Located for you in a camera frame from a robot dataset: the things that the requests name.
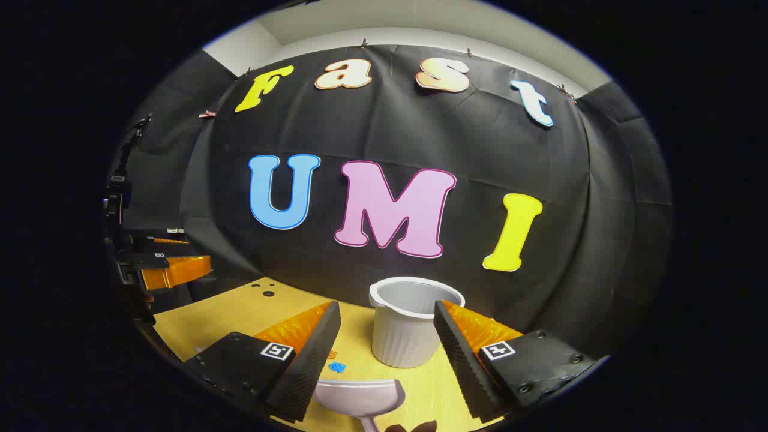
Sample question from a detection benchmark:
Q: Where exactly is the pale pink dustpan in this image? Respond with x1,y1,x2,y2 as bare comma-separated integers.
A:
312,379,406,432

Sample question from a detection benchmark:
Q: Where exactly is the wooden desktop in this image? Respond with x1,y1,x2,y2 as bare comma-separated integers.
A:
153,279,505,432

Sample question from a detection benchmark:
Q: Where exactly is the white ribbed garbage bin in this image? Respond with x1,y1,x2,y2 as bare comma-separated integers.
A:
368,277,466,368

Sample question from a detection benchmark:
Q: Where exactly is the black backdrop cloth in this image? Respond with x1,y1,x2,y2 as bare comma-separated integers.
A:
105,43,673,361

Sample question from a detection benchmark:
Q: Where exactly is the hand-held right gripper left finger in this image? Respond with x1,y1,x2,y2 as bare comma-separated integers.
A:
183,301,343,424

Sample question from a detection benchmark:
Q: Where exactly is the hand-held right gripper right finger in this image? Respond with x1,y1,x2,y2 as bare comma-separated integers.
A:
433,300,598,424

